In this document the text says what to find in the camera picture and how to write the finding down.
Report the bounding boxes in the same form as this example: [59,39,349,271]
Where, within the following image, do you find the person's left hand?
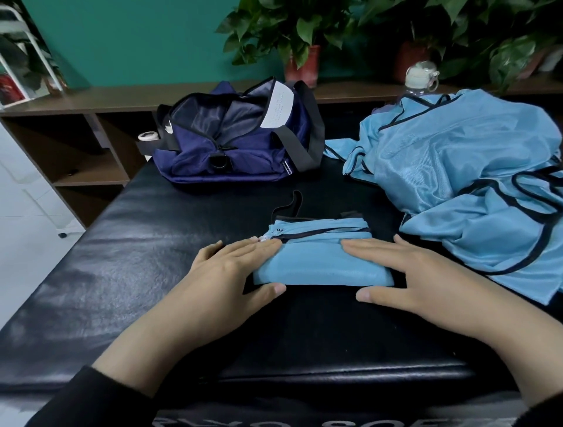
[162,236,288,351]

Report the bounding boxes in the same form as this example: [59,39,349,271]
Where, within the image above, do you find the white wheeled cart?
[0,4,67,111]

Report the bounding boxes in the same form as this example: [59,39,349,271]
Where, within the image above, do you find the person's right hand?
[341,233,494,340]

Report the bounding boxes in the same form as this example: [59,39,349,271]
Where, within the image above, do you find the black leather bench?
[0,157,563,427]

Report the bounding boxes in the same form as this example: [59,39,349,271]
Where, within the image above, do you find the green plant in white pot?
[457,0,563,89]

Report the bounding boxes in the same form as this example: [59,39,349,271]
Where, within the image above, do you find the clear bottle silver cap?
[405,60,441,96]

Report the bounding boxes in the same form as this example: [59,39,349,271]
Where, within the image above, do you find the navy blue bag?
[136,77,327,184]

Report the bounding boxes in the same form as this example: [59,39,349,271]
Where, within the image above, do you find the wooden shelf cabinet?
[0,74,563,228]

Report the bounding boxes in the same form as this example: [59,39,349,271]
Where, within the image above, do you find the small white-lidded jar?
[136,130,161,160]

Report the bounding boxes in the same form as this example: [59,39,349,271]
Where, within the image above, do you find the person's left forearm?
[26,312,212,427]

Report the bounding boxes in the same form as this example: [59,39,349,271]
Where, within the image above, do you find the person's right forearm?
[466,290,563,427]

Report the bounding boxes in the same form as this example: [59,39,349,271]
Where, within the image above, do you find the red bottle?
[0,74,26,107]

